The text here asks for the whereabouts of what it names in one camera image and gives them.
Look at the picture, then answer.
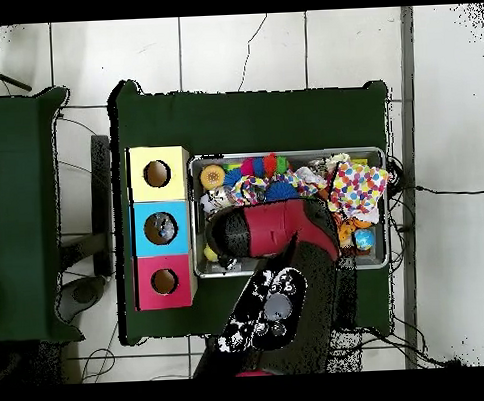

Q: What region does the multicoloured spiky caterpillar toy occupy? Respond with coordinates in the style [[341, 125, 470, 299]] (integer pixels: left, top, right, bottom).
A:
[[239, 152, 291, 180]]

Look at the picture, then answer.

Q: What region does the wooden box with three holes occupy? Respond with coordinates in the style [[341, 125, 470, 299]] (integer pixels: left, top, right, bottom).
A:
[[126, 144, 199, 312]]

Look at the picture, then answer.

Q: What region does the shallow clear mesh bin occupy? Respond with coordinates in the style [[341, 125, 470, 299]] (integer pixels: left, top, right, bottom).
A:
[[187, 145, 391, 279]]

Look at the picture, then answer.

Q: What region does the crushed silver drink can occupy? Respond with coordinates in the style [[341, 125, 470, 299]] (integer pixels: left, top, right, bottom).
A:
[[208, 186, 235, 211]]

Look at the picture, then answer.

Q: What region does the blue spiky rubber ball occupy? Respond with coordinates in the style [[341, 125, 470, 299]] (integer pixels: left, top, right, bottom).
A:
[[223, 167, 244, 189], [264, 177, 301, 203]]

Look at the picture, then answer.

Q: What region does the orange ball with cream dots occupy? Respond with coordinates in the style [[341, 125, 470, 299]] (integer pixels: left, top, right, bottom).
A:
[[199, 163, 227, 191]]

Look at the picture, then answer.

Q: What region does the yellow rubber duck toy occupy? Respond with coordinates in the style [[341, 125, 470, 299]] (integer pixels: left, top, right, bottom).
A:
[[202, 242, 222, 264]]

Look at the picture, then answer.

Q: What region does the dark green table cloth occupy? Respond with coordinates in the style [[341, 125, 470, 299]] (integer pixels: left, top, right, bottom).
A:
[[108, 68, 400, 347], [0, 83, 83, 346]]

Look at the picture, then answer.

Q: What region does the polka dot cloth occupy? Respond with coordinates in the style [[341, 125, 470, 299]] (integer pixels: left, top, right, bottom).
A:
[[327, 159, 392, 226]]

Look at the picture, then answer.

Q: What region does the black panel stand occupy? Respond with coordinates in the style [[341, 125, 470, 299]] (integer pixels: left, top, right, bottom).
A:
[[89, 133, 117, 278]]

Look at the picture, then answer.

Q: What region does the grey stand base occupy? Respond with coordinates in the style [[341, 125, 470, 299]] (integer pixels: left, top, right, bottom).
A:
[[56, 273, 111, 325]]

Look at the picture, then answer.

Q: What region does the black cable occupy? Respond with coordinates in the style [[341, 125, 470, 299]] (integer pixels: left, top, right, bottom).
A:
[[412, 181, 484, 198]]

